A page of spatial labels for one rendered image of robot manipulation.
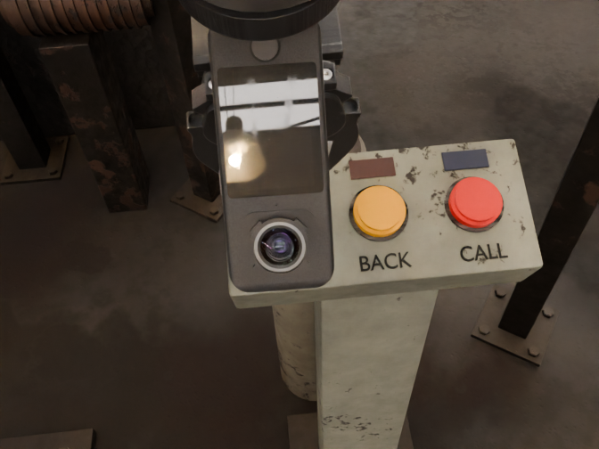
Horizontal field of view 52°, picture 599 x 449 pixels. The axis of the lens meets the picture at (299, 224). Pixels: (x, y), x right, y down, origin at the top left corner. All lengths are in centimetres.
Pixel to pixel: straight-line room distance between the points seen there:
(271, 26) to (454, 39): 150
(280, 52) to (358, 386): 47
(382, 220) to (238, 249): 23
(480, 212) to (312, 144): 25
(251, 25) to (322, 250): 10
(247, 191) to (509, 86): 138
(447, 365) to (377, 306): 58
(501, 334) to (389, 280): 68
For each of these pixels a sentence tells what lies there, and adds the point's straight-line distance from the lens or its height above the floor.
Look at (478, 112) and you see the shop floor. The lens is 151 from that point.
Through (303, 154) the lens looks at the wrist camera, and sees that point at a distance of 25.
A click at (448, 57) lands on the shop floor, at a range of 166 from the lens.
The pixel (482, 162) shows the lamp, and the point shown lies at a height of 61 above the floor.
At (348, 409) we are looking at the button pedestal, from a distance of 72.
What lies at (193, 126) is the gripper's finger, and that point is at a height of 76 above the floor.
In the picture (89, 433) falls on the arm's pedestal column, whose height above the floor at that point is 2.
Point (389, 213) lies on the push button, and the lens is 47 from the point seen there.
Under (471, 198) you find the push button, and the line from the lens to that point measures 49.
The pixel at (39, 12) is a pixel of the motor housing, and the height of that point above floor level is 48.
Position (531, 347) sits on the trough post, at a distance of 113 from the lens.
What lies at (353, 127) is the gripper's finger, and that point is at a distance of 33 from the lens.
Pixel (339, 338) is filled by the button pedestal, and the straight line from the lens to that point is 57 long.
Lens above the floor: 97
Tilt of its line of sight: 51 degrees down
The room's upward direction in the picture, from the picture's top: 3 degrees counter-clockwise
